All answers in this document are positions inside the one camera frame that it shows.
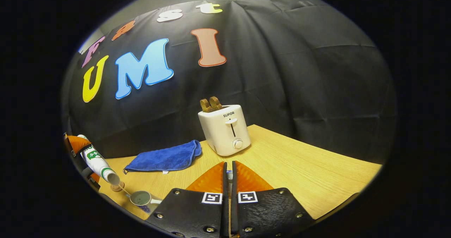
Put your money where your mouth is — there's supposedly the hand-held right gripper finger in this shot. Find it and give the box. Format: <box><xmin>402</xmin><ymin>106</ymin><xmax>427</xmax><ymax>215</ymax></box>
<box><xmin>144</xmin><ymin>161</ymin><xmax>230</xmax><ymax>238</ymax></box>
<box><xmin>230</xmin><ymin>161</ymin><xmax>316</xmax><ymax>238</ymax></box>

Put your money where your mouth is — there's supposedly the white green label water bottle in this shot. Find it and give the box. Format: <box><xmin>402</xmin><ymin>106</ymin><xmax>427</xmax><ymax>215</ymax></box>
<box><xmin>78</xmin><ymin>135</ymin><xmax>121</xmax><ymax>186</ymax></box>

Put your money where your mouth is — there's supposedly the white blue patterned teacup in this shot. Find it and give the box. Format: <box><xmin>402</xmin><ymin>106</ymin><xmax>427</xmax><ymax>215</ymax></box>
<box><xmin>129</xmin><ymin>190</ymin><xmax>163</xmax><ymax>214</ymax></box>

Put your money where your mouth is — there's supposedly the blue towel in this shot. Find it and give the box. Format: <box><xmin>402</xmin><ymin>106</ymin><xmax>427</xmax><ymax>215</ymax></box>
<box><xmin>123</xmin><ymin>140</ymin><xmax>203</xmax><ymax>174</ymax></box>

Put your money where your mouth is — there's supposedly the white toaster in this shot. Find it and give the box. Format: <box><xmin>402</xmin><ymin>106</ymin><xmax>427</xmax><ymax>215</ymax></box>
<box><xmin>198</xmin><ymin>105</ymin><xmax>252</xmax><ymax>157</ymax></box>

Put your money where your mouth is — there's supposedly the black backdrop cloth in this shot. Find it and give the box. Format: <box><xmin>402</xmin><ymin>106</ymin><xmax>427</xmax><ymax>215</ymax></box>
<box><xmin>61</xmin><ymin>0</ymin><xmax>398</xmax><ymax>164</ymax></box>

